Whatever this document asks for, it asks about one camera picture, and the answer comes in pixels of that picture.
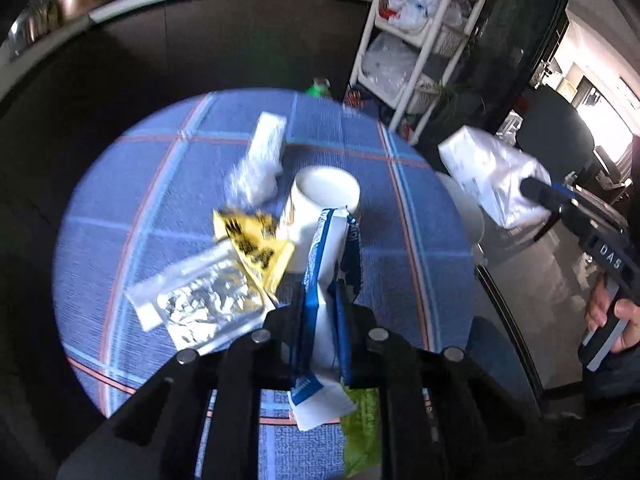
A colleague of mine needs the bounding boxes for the blue white snack wrapper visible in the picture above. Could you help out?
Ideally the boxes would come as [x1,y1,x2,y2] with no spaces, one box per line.
[288,208,362,431]

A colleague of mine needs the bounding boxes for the white plastic bag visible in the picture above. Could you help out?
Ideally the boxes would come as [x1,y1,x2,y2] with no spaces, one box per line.
[438,126,551,230]

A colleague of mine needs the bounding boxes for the green lettuce leaf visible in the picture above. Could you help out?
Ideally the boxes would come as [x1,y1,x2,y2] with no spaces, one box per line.
[340,388,381,478]

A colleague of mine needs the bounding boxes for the yellow snack bag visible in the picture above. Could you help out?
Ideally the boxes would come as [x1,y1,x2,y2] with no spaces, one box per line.
[213,210,294,298]

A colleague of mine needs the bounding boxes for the white paper cup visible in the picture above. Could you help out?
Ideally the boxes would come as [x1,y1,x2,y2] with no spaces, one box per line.
[277,166,361,274]

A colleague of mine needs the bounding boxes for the kitchen counter dark cabinets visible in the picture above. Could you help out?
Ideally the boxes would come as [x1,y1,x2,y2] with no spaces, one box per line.
[0,0,381,201]

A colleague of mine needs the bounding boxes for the person right hand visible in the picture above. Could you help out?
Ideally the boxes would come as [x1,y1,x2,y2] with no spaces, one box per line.
[583,276,640,356]

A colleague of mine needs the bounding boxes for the dark green chair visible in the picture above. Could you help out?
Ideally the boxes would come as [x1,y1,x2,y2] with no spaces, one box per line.
[516,86,596,182]

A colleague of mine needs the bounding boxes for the silver foil pouch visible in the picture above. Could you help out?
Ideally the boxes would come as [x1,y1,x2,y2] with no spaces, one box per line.
[126,244,274,354]

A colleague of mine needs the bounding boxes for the crumpled clear plastic wrap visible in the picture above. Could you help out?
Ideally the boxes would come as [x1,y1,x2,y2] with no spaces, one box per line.
[224,157,282,210]

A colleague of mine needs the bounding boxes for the white printed paper box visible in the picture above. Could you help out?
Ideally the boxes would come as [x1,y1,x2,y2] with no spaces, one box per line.
[245,112,288,177]

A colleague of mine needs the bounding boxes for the green plastic bottle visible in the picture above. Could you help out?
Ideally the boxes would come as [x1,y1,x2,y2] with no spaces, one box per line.
[305,77,332,99]

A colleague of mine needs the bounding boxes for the blue plaid tablecloth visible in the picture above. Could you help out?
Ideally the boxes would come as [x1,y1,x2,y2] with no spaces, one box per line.
[52,88,478,480]

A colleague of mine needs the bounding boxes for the white storage rack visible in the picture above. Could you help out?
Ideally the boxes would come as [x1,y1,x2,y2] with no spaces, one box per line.
[347,0,486,145]

